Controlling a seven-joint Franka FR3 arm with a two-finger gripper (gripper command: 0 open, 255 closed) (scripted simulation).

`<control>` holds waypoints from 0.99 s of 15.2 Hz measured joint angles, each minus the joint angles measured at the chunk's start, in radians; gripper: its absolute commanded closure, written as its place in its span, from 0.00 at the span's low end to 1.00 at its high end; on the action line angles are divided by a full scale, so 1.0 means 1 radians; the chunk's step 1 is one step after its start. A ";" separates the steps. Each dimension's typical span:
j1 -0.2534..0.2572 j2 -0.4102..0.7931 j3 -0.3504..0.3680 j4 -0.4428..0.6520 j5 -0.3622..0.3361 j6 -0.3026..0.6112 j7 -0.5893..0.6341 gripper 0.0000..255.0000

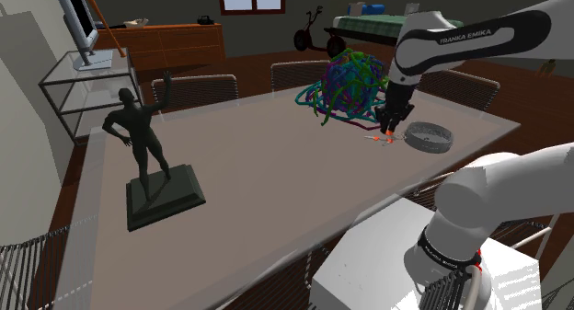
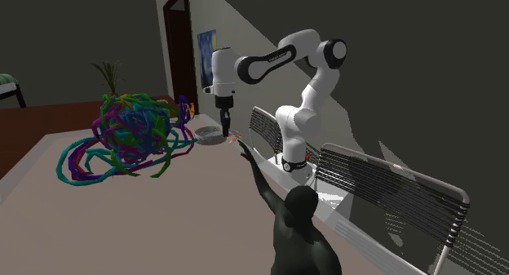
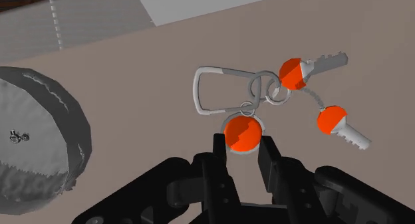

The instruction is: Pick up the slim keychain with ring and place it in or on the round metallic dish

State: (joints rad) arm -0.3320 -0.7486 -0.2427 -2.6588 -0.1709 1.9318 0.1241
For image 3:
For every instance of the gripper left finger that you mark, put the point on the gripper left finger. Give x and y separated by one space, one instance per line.
214 181

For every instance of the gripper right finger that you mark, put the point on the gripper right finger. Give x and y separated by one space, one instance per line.
291 181

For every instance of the grey round bowl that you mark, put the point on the grey round bowl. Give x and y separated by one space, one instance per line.
35 145

